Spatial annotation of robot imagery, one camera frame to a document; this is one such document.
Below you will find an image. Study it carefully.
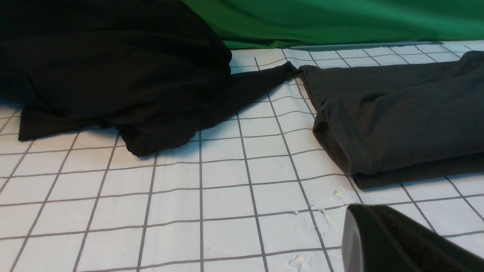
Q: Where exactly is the gray long-sleeve top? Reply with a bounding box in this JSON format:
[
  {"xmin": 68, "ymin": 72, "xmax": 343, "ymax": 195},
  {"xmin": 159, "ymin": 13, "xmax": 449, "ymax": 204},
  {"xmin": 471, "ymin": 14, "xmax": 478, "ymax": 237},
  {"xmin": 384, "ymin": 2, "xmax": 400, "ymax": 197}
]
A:
[{"xmin": 299, "ymin": 51, "xmax": 484, "ymax": 189}]

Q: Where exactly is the green backdrop cloth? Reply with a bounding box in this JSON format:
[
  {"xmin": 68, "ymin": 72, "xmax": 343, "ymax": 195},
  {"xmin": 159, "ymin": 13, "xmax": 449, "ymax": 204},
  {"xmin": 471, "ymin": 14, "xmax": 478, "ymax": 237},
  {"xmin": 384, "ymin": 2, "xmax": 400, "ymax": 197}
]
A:
[{"xmin": 185, "ymin": 0, "xmax": 484, "ymax": 49}]

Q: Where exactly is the black clothes pile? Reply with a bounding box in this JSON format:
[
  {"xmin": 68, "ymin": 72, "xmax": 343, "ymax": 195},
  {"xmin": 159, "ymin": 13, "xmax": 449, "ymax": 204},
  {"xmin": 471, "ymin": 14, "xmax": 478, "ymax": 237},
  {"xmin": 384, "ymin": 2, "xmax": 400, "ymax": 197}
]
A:
[{"xmin": 0, "ymin": 0, "xmax": 297, "ymax": 157}]

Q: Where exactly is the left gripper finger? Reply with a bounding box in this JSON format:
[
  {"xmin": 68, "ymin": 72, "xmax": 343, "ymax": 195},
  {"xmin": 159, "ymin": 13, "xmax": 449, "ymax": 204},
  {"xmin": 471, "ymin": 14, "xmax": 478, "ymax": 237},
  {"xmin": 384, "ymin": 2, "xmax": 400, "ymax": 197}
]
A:
[{"xmin": 341, "ymin": 204, "xmax": 484, "ymax": 272}]

